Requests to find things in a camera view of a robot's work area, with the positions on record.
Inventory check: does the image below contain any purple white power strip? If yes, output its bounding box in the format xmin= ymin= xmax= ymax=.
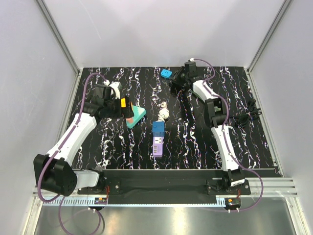
xmin=153 ymin=137 xmax=164 ymax=158

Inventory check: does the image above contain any salmon pink small adapter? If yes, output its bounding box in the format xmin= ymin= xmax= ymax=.
xmin=126 ymin=117 xmax=134 ymax=124

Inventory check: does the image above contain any blue cube plug adapter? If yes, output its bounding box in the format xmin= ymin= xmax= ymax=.
xmin=152 ymin=121 xmax=165 ymax=137

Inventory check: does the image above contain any light blue small adapter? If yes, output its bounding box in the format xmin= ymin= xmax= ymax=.
xmin=160 ymin=69 xmax=173 ymax=79

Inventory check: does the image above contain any white coiled cable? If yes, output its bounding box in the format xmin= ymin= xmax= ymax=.
xmin=158 ymin=102 xmax=170 ymax=122

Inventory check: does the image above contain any teal triangular power socket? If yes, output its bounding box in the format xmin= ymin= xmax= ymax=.
xmin=126 ymin=106 xmax=146 ymax=129

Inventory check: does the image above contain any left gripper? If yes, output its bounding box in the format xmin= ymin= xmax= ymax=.
xmin=105 ymin=95 xmax=134 ymax=119

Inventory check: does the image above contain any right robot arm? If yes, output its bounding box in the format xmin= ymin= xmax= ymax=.
xmin=171 ymin=58 xmax=245 ymax=194

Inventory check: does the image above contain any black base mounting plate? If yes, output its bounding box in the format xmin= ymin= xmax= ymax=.
xmin=78 ymin=169 xmax=251 ymax=196

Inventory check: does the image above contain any yellow cube socket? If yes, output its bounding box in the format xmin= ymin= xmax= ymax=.
xmin=121 ymin=98 xmax=126 ymax=108

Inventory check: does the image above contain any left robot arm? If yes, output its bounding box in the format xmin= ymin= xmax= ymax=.
xmin=33 ymin=82 xmax=134 ymax=201

